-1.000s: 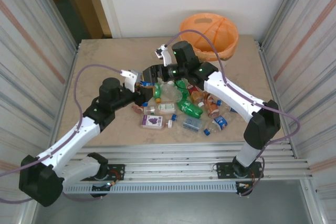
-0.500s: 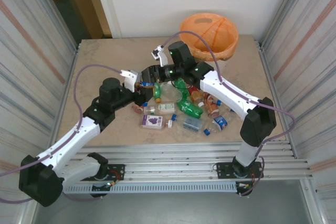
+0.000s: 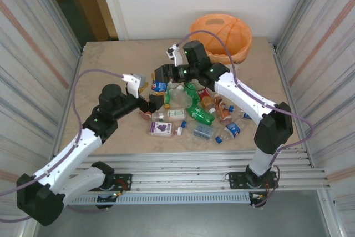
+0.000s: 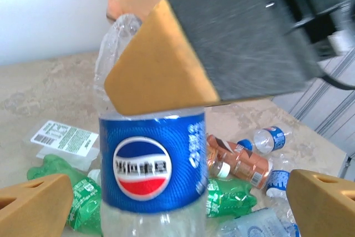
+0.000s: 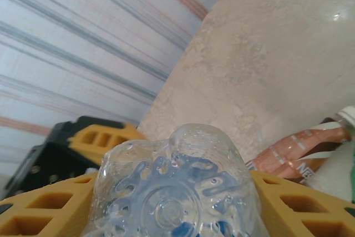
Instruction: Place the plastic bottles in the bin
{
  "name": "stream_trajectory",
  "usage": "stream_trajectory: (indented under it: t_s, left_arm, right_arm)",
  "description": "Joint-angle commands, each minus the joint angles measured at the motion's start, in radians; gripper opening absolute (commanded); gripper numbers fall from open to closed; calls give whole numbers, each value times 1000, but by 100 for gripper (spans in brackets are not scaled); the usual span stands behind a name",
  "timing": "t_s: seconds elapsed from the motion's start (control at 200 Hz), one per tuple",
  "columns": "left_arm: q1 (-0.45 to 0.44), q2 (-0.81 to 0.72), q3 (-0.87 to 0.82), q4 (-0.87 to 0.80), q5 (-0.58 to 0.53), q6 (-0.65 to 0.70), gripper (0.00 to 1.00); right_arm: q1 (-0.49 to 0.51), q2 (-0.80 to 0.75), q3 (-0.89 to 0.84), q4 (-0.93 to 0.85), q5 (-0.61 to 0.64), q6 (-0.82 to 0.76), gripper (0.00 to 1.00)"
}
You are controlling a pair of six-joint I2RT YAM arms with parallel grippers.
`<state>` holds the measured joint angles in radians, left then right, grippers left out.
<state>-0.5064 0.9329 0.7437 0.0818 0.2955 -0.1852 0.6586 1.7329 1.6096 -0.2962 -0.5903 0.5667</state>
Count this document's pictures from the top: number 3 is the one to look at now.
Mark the brown tea bottle white cap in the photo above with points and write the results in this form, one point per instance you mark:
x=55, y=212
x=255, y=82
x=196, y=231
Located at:
x=144, y=115

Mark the Pepsi bottle blue cap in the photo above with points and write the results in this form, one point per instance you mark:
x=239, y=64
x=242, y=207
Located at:
x=233, y=130
x=245, y=115
x=159, y=85

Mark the orange plastic bin liner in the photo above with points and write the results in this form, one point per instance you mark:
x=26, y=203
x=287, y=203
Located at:
x=219, y=40

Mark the clear plastic bottle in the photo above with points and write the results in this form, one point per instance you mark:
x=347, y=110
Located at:
x=180, y=98

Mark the clear bottle green white label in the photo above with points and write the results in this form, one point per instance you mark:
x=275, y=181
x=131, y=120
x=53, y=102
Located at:
x=173, y=84
x=173, y=114

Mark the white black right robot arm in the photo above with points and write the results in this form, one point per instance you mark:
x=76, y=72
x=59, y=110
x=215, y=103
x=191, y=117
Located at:
x=244, y=95

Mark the amber bottle red label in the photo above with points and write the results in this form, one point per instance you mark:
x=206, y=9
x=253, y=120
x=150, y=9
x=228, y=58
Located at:
x=206, y=99

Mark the clear bottle purple grape label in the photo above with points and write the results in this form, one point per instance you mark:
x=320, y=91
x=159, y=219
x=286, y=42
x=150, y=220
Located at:
x=161, y=128

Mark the aluminium rail base frame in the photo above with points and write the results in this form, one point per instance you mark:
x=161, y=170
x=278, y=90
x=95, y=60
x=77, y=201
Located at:
x=180, y=165

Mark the brown tea bottle orange label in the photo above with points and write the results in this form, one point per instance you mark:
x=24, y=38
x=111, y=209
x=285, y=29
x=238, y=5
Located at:
x=223, y=112

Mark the green plastic bottle yellow cap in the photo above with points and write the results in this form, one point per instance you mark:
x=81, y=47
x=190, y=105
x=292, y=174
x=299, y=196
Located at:
x=194, y=94
x=199, y=113

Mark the clear bottle blue label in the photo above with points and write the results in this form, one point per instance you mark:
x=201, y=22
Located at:
x=202, y=130

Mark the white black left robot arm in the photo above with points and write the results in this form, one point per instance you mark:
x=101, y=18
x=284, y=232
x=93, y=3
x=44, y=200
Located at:
x=69, y=153

